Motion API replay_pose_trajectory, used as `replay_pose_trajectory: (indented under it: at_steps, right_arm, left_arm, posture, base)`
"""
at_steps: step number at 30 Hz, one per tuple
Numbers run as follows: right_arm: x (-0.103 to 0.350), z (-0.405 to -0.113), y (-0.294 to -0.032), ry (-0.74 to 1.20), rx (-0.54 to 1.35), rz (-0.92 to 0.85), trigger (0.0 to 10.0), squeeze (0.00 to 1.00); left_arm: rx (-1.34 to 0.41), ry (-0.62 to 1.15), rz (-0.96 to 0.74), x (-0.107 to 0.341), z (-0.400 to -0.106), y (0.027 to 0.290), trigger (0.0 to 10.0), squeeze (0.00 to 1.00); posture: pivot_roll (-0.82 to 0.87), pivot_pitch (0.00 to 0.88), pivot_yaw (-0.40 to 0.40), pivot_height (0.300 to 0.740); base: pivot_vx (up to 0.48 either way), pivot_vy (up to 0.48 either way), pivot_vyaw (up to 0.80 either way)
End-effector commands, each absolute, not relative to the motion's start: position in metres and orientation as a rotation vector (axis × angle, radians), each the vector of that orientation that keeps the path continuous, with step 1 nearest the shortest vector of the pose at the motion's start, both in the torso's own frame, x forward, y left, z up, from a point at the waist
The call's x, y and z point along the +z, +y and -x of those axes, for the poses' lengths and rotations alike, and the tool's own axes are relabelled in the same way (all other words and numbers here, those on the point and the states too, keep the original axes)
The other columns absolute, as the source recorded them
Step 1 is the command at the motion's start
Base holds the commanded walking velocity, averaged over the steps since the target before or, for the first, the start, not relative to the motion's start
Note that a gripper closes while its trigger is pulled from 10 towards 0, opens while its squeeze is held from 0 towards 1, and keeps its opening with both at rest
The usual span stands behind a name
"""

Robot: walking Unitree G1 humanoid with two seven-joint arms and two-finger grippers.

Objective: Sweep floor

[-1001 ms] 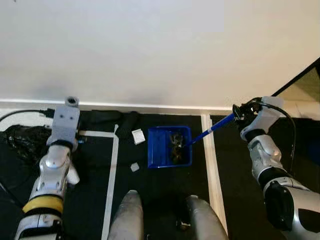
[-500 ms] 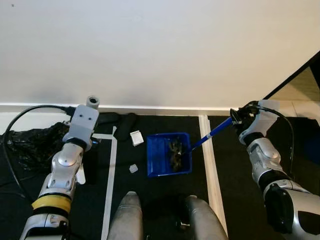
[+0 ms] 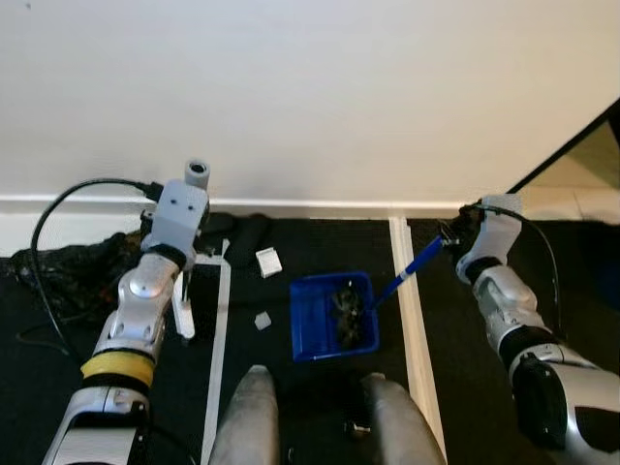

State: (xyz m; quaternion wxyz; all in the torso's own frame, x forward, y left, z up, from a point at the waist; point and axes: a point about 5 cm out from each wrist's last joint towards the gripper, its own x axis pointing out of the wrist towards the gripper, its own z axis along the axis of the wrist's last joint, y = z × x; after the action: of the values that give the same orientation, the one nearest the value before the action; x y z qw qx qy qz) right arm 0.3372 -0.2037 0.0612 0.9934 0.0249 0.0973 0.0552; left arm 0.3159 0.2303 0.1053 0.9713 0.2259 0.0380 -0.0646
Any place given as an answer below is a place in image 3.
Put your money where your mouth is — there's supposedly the white broom stick grey cap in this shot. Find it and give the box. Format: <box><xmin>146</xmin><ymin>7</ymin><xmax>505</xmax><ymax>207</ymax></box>
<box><xmin>172</xmin><ymin>158</ymin><xmax>213</xmax><ymax>342</ymax></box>

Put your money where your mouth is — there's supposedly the blue dustpan with black grip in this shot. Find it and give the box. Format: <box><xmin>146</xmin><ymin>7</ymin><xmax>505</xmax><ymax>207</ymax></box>
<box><xmin>290</xmin><ymin>235</ymin><xmax>451</xmax><ymax>364</ymax></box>

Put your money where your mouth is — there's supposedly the black floor mat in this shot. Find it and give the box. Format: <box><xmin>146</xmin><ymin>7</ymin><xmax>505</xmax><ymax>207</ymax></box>
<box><xmin>0</xmin><ymin>215</ymin><xmax>620</xmax><ymax>465</ymax></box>

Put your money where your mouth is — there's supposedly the short white tape strip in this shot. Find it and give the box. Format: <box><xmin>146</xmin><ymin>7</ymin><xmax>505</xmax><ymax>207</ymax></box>
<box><xmin>189</xmin><ymin>239</ymin><xmax>232</xmax><ymax>266</ymax></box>

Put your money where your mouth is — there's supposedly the black flat object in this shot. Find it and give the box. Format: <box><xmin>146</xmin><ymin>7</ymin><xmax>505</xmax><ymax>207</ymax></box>
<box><xmin>199</xmin><ymin>212</ymin><xmax>239</xmax><ymax>241</ymax></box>

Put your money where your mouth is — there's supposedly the large white paper piece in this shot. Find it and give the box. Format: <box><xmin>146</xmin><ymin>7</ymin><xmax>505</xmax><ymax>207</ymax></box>
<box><xmin>256</xmin><ymin>248</ymin><xmax>284</xmax><ymax>279</ymax></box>

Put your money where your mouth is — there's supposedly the long wide white tape strip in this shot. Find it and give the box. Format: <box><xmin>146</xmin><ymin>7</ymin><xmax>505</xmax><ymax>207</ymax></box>
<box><xmin>387</xmin><ymin>215</ymin><xmax>449</xmax><ymax>461</ymax></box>

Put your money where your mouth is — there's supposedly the white baseboard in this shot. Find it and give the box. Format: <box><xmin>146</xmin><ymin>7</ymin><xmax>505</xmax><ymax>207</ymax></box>
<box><xmin>0</xmin><ymin>194</ymin><xmax>471</xmax><ymax>220</ymax></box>

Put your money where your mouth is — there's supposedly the long thin white tape strip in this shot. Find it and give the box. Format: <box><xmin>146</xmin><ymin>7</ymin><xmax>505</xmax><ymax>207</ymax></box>
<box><xmin>199</xmin><ymin>254</ymin><xmax>233</xmax><ymax>465</ymax></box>

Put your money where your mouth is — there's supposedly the dark debris pile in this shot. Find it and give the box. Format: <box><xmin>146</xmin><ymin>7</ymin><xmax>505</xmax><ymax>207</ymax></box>
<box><xmin>329</xmin><ymin>284</ymin><xmax>369</xmax><ymax>345</ymax></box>

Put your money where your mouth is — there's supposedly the grey left robot leg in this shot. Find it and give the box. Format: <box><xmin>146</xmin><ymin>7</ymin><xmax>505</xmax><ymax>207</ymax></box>
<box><xmin>208</xmin><ymin>364</ymin><xmax>282</xmax><ymax>465</ymax></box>

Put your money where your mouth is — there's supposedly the grey robot leg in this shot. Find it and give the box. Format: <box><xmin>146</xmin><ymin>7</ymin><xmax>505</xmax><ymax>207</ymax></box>
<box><xmin>356</xmin><ymin>373</ymin><xmax>447</xmax><ymax>465</ymax></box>
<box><xmin>208</xmin><ymin>364</ymin><xmax>282</xmax><ymax>465</ymax></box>

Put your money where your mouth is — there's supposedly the grey right robot leg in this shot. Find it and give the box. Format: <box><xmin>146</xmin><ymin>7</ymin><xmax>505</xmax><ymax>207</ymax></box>
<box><xmin>356</xmin><ymin>373</ymin><xmax>447</xmax><ymax>465</ymax></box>

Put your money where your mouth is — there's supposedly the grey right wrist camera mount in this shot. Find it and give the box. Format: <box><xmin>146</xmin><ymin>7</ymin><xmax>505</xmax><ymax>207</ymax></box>
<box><xmin>463</xmin><ymin>193</ymin><xmax>525</xmax><ymax>270</ymax></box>

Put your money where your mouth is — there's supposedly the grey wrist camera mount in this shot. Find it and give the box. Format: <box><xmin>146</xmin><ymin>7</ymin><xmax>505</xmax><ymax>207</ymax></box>
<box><xmin>143</xmin><ymin>178</ymin><xmax>210</xmax><ymax>256</ymax></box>
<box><xmin>463</xmin><ymin>193</ymin><xmax>525</xmax><ymax>270</ymax></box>

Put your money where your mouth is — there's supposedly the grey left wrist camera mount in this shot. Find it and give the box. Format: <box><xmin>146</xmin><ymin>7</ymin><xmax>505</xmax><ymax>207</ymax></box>
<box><xmin>143</xmin><ymin>178</ymin><xmax>210</xmax><ymax>256</ymax></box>

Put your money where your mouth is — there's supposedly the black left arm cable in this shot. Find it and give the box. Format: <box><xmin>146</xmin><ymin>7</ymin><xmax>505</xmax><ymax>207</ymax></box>
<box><xmin>29</xmin><ymin>178</ymin><xmax>166</xmax><ymax>359</ymax></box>

